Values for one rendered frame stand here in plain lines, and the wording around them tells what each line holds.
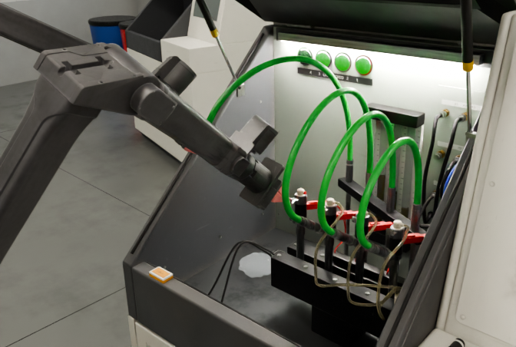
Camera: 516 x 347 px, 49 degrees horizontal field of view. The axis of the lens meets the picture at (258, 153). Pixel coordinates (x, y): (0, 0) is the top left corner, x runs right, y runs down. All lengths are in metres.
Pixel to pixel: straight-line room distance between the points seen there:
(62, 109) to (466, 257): 0.77
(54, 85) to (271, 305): 0.93
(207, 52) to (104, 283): 1.74
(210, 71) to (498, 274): 3.16
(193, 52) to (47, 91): 3.29
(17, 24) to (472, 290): 0.97
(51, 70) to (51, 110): 0.04
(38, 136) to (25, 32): 0.51
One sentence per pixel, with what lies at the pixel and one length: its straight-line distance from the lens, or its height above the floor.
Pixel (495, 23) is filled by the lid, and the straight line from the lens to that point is 1.19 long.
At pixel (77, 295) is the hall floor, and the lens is 3.08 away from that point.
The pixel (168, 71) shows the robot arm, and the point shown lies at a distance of 1.19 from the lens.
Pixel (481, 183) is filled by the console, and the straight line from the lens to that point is 1.08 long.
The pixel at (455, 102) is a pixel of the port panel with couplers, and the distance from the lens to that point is 1.33.
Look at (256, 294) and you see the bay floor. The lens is 1.47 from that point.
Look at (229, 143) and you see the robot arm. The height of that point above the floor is 1.35.
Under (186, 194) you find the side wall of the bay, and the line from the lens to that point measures 1.44.
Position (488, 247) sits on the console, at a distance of 1.09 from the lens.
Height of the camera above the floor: 1.68
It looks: 21 degrees down
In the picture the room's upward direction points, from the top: 1 degrees counter-clockwise
